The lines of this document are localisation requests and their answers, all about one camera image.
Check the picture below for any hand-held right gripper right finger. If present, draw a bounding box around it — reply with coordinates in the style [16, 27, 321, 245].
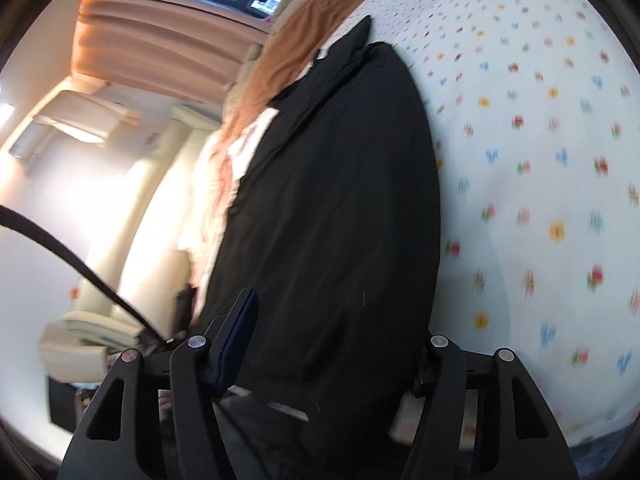
[400, 335, 586, 480]

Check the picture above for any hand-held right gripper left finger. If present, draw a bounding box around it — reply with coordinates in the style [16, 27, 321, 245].
[59, 287, 261, 480]

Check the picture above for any black jacket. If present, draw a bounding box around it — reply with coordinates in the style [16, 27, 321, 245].
[190, 15, 442, 480]

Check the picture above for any cream padded headboard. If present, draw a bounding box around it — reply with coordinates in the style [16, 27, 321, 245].
[37, 102, 221, 386]

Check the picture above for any blue printed mattress cover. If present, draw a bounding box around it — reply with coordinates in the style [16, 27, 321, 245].
[570, 434, 632, 480]

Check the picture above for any white floral bed sheet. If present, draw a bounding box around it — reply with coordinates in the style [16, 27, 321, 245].
[180, 0, 640, 448]

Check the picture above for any white air conditioner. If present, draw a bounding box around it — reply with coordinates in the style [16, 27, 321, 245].
[9, 125, 52, 162]

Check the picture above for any orange blanket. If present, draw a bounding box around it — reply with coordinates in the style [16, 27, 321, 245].
[210, 0, 386, 211]

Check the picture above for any pink curtain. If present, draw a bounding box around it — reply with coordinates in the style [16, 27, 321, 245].
[72, 0, 271, 106]

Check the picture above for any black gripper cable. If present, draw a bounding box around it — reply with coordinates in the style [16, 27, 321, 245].
[0, 205, 168, 342]

